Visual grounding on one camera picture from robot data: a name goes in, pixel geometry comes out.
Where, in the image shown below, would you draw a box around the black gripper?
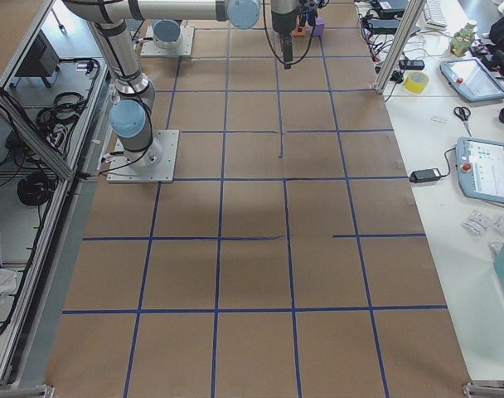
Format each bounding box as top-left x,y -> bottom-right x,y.
298,0 -> 327,26

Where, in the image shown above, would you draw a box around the purple foam block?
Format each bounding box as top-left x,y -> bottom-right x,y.
310,17 -> 325,37

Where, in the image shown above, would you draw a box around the orange foam block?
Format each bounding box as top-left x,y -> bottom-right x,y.
293,24 -> 308,37

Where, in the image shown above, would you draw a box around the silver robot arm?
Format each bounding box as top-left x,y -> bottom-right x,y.
64,1 -> 328,126
152,19 -> 181,43

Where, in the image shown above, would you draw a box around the yellow tape roll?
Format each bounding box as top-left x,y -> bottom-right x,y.
404,70 -> 429,94

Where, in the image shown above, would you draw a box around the far teach pendant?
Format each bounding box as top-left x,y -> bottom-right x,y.
439,58 -> 504,102

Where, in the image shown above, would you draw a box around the teach pendant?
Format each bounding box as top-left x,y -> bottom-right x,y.
455,137 -> 504,205
439,58 -> 504,102

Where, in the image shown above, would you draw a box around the black scissors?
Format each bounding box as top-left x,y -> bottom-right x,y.
453,106 -> 472,137

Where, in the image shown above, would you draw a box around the black power brick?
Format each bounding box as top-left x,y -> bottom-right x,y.
409,168 -> 443,183

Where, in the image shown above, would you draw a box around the near teach pendant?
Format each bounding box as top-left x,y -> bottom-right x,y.
455,137 -> 504,205

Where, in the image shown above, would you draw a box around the aluminium frame post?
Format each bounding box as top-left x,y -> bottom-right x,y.
374,0 -> 426,94

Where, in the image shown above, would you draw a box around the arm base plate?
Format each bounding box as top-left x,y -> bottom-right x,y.
140,26 -> 195,58
106,130 -> 180,183

